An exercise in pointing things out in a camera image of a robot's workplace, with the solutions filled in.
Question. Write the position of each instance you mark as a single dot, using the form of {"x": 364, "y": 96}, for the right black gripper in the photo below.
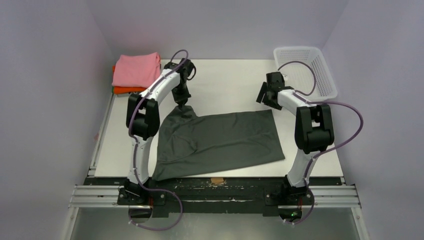
{"x": 265, "y": 93}

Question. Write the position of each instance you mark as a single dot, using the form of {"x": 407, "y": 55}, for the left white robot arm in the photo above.
{"x": 143, "y": 123}

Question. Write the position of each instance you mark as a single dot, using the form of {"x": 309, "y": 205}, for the white plastic basket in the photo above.
{"x": 305, "y": 69}

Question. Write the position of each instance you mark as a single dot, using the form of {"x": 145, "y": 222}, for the black mounting base plate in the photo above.
{"x": 245, "y": 195}

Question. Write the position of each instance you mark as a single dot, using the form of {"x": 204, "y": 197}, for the folded orange t shirt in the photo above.
{"x": 127, "y": 89}

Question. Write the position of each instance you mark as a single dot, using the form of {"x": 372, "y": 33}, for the brown tape piece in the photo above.
{"x": 217, "y": 181}

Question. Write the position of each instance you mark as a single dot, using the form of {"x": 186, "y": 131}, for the folded pink t shirt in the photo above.
{"x": 150, "y": 64}

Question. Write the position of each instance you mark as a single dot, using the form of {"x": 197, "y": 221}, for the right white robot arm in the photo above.
{"x": 313, "y": 130}

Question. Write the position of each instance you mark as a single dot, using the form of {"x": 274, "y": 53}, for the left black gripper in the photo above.
{"x": 181, "y": 100}

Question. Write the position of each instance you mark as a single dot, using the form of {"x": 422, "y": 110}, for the dark grey t shirt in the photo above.
{"x": 190, "y": 145}

